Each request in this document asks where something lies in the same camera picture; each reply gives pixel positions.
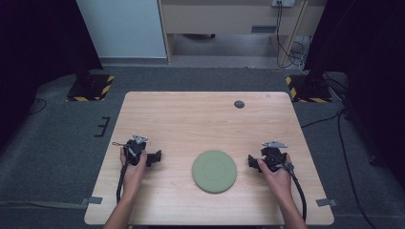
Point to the grey power strip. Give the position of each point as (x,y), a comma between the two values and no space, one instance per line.
(282,2)

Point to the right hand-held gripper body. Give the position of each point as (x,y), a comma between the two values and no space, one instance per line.
(273,156)

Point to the person's left hand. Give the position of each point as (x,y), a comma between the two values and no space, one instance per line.
(133,178)

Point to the person's right hand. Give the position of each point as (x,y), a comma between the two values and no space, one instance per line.
(278,183)

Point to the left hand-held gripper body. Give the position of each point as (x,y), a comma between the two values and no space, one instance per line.
(137,148)

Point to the black stand base striped edge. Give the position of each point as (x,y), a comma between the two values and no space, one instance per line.
(307,92)
(92,90)

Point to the black curtain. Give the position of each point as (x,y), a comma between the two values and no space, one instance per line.
(366,63)
(38,47)

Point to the dark round table grommet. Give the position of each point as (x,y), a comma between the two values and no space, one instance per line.
(239,104)

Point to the grey tape strip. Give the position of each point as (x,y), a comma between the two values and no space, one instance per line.
(92,200)
(326,202)

